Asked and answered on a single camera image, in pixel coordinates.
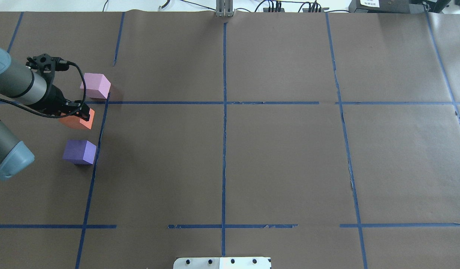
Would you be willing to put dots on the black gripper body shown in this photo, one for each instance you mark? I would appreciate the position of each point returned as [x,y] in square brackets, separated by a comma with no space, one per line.
[53,98]

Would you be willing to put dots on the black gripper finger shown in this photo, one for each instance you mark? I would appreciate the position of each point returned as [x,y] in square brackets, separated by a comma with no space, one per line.
[76,106]
[83,113]

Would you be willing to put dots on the orange foam cube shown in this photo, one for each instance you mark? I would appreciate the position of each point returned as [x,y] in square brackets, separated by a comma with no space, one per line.
[75,122]

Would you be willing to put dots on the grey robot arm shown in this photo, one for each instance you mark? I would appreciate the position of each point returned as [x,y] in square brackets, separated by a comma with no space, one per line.
[30,87]

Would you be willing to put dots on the light pink foam cube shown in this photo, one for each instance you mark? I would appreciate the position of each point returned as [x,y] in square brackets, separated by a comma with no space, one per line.
[97,85]

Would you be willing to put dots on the dark purple foam cube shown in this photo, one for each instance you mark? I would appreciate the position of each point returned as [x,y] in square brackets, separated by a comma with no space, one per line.
[80,152]

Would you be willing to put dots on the black power strip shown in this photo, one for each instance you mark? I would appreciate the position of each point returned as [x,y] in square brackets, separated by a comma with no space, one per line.
[312,7]
[274,7]

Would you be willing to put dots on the black equipment box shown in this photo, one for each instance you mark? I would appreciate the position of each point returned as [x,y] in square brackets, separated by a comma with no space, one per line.
[397,6]

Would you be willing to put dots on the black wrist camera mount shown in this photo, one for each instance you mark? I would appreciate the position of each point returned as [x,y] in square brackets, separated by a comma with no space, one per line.
[46,63]

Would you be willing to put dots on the grey metal post bracket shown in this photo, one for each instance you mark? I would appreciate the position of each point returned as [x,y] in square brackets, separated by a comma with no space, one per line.
[224,8]

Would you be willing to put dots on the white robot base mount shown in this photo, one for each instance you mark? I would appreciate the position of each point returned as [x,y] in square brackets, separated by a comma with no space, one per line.
[223,263]

